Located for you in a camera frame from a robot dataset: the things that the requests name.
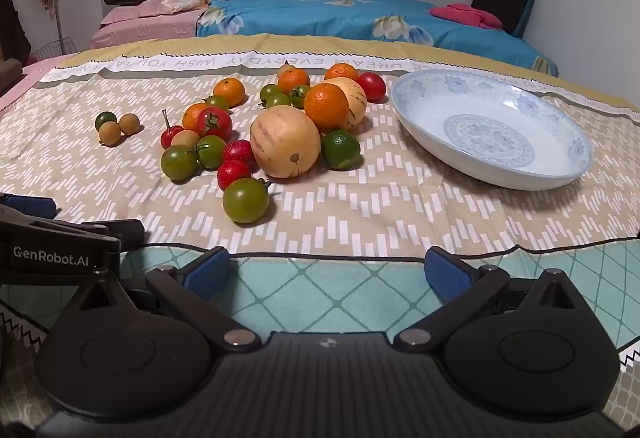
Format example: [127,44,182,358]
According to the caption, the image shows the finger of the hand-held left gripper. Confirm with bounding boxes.
[0,193,59,221]
[81,219,146,252]

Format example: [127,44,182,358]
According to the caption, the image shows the large striped pepino melon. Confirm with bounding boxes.
[250,106,322,179]

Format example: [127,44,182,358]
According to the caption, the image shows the red folded cloth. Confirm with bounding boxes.
[430,3,503,30]

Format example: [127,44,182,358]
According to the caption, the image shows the large green tomato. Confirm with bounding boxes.
[160,145,199,182]
[223,177,271,224]
[195,135,227,171]

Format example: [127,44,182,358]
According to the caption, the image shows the pink bed sheet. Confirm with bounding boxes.
[90,11,206,50]

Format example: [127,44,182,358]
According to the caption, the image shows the wire basket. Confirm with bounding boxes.
[31,37,78,62]

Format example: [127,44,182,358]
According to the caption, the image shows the round red tomato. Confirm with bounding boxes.
[356,72,387,102]

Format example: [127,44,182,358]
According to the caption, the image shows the large orange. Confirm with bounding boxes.
[303,83,350,130]

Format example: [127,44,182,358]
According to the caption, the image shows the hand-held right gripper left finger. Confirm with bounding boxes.
[75,247,263,353]

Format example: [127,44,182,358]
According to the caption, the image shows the blue floral blanket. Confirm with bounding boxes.
[196,0,560,78]

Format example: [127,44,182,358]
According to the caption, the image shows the blue floral porcelain plate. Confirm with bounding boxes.
[390,70,593,191]

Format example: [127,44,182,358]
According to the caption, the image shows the large green lime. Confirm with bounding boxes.
[321,129,362,171]

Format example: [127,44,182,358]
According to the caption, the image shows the metal coat rack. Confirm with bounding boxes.
[42,0,76,54]

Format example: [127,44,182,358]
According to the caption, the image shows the red strawberry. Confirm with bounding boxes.
[223,139,257,166]
[217,160,252,191]

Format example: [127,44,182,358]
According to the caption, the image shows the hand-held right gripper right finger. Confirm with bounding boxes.
[393,247,581,353]

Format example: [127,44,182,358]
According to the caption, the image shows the pink pillow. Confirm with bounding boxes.
[100,0,211,29]

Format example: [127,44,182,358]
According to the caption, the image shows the red tomato with green calyx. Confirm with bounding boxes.
[196,107,234,142]

